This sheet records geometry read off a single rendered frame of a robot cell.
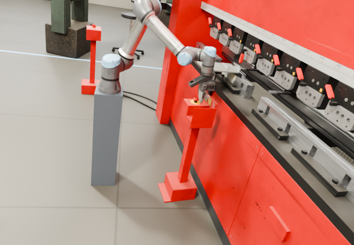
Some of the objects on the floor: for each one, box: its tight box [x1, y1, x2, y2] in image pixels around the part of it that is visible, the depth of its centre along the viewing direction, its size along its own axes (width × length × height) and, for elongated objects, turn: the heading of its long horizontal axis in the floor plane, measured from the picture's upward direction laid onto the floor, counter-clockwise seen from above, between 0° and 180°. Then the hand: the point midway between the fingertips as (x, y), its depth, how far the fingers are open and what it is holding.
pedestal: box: [81, 24, 101, 94], centre depth 340 cm, size 20×25×83 cm
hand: (199, 101), depth 182 cm, fingers closed
